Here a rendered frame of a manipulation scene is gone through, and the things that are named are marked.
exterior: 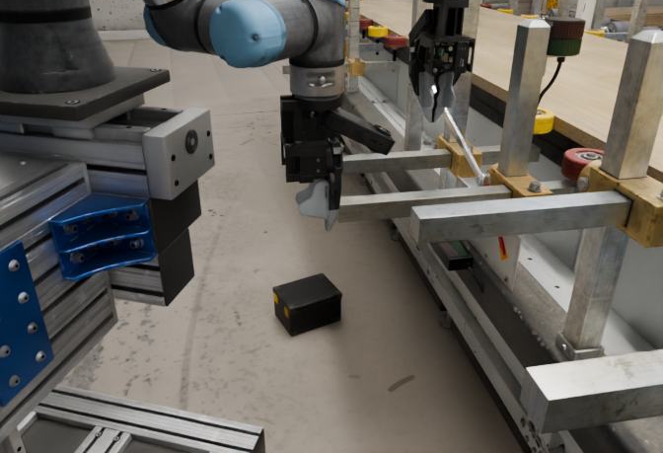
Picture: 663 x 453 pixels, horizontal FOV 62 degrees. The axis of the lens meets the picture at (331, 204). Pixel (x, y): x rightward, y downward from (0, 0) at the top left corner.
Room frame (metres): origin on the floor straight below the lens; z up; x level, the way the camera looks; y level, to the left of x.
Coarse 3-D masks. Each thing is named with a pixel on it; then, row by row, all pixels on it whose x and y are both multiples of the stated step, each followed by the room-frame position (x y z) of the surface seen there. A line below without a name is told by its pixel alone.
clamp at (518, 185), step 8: (496, 168) 0.86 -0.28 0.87; (496, 176) 0.84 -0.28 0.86; (504, 176) 0.83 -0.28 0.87; (520, 176) 0.83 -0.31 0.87; (528, 176) 0.83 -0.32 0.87; (496, 184) 0.84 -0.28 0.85; (504, 184) 0.81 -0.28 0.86; (512, 184) 0.80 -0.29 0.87; (520, 184) 0.80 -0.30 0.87; (528, 184) 0.80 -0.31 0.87; (512, 192) 0.79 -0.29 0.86; (520, 192) 0.77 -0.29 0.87; (528, 192) 0.76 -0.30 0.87; (544, 192) 0.76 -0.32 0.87; (552, 192) 0.76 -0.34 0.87
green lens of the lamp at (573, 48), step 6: (552, 42) 0.83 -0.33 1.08; (558, 42) 0.83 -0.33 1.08; (564, 42) 0.83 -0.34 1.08; (570, 42) 0.83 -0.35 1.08; (576, 42) 0.83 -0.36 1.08; (552, 48) 0.83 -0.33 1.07; (558, 48) 0.83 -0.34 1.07; (564, 48) 0.83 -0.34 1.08; (570, 48) 0.83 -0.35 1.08; (576, 48) 0.83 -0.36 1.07; (552, 54) 0.83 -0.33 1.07; (558, 54) 0.83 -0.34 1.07; (564, 54) 0.83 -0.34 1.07; (570, 54) 0.83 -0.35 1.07; (576, 54) 0.83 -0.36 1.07
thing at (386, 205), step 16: (400, 192) 0.79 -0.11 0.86; (416, 192) 0.79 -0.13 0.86; (432, 192) 0.79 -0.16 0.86; (448, 192) 0.79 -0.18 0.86; (464, 192) 0.79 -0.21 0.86; (480, 192) 0.79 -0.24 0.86; (496, 192) 0.79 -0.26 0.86; (560, 192) 0.80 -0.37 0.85; (576, 192) 0.81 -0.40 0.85; (352, 208) 0.74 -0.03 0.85; (368, 208) 0.75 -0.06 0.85; (384, 208) 0.75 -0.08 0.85; (400, 208) 0.76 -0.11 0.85
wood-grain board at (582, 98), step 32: (384, 0) 3.48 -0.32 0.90; (480, 32) 2.21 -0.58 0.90; (512, 32) 2.21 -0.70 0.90; (480, 64) 1.58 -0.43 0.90; (576, 64) 1.58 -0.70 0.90; (608, 64) 1.58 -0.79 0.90; (544, 96) 1.23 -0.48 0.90; (576, 96) 1.23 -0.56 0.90; (608, 96) 1.23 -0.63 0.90; (576, 128) 1.00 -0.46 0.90; (608, 128) 0.99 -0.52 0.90
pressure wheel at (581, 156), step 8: (568, 152) 0.84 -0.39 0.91; (576, 152) 0.85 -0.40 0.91; (584, 152) 0.85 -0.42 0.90; (592, 152) 0.83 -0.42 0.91; (600, 152) 0.84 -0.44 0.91; (568, 160) 0.82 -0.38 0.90; (576, 160) 0.81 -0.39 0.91; (584, 160) 0.81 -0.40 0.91; (592, 160) 0.82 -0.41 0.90; (568, 168) 0.81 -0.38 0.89; (576, 168) 0.80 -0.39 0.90; (568, 176) 0.81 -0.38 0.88; (576, 176) 0.80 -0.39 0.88
